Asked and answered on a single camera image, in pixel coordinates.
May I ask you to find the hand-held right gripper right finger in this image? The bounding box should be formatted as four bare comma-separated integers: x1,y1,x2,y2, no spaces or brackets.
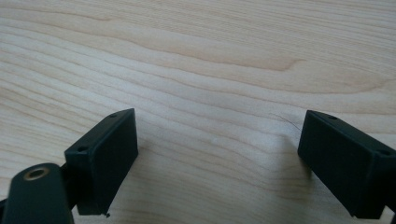
297,109,396,220

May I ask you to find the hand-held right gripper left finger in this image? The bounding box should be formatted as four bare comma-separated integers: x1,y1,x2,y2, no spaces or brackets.
64,107,139,217

